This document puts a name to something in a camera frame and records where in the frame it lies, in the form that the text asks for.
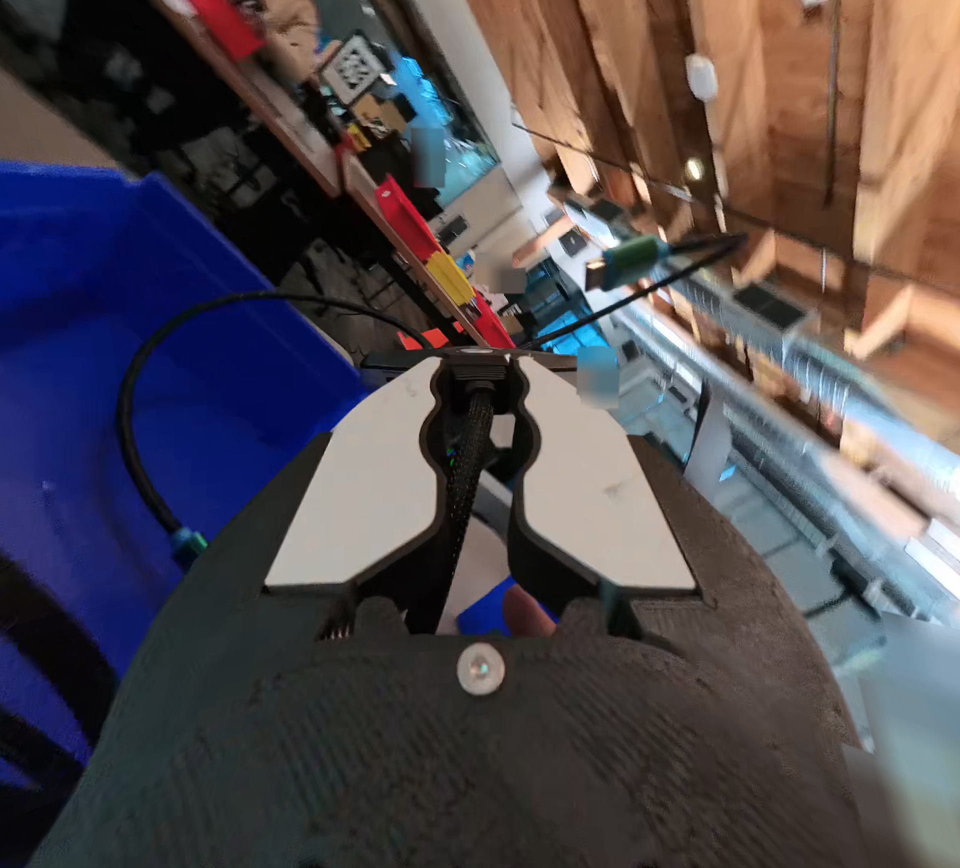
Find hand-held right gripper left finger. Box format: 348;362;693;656
264;357;453;614

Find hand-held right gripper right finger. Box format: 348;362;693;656
506;357;699;618

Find blue plastic bin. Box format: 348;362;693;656
0;159;560;798

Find black braided hub cable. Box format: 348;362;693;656
435;388;498;634

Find black silver usb hub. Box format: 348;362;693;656
363;345;580;400

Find black braided cable green plugs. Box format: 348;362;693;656
118;291;432;571

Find person's right hand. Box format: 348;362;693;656
502;583;561;637

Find red storage bin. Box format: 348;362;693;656
471;297;519;350
373;174;441;263
182;0;265;61

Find small yellow shelf bin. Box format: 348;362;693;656
426;252;478;308

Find long wooden workbench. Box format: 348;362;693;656
71;0;519;352

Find black white patterned tag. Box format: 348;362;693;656
321;32;391;106

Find thin black cable green plug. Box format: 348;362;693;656
521;232;750;352

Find thick black cable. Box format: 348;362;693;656
0;553;121;794

